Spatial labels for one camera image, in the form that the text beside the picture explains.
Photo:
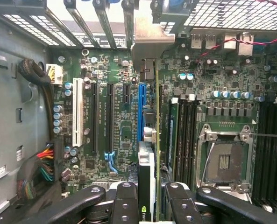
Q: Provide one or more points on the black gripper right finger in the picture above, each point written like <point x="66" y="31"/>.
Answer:
<point x="187" y="205"/>

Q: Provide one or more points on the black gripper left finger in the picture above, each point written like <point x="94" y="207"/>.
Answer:
<point x="82" y="203"/>

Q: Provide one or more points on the silver locking lever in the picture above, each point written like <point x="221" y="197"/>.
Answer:
<point x="269" y="135"/>
<point x="204" y="166"/>

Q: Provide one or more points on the blue board connector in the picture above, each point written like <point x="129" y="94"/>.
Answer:
<point x="111" y="161"/>

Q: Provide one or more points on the CPU socket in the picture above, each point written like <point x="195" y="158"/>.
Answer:
<point x="224" y="158"/>

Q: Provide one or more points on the black RAM slot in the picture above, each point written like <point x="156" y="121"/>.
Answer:
<point x="193" y="140"/>
<point x="276" y="151"/>
<point x="267" y="151"/>
<point x="181" y="140"/>
<point x="187" y="140"/>
<point x="259" y="151"/>

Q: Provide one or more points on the long black expansion slot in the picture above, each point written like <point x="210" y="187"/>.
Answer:
<point x="95" y="116"/>
<point x="110" y="116"/>

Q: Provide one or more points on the white expansion slot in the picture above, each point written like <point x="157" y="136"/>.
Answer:
<point x="77" y="112"/>

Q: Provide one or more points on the green motherboard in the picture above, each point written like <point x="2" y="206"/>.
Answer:
<point x="124" y="116"/>

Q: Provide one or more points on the blue expansion slot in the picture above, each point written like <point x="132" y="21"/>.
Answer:
<point x="141" y="112"/>

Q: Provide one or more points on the black open PC case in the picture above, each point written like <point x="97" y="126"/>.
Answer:
<point x="12" y="116"/>

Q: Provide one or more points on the short black expansion slot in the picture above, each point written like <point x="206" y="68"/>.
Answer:
<point x="126" y="93"/>

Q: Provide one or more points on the white power connector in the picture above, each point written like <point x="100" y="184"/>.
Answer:
<point x="55" y="74"/>

